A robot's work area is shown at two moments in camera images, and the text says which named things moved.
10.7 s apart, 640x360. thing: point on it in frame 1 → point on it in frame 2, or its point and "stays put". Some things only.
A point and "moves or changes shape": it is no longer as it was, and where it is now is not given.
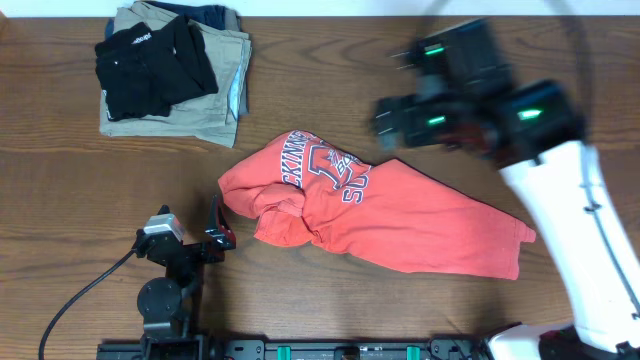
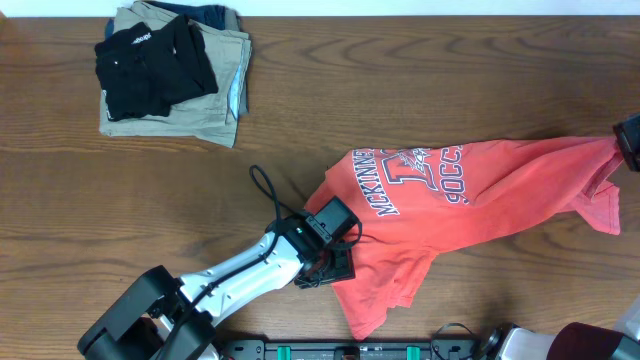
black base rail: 447,348 stays put
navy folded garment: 207,15 stays put
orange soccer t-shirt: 321,193 moves or changes shape
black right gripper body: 388,122 → 628,143
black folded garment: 143,70 stays put
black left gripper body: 192,251 → 330,270
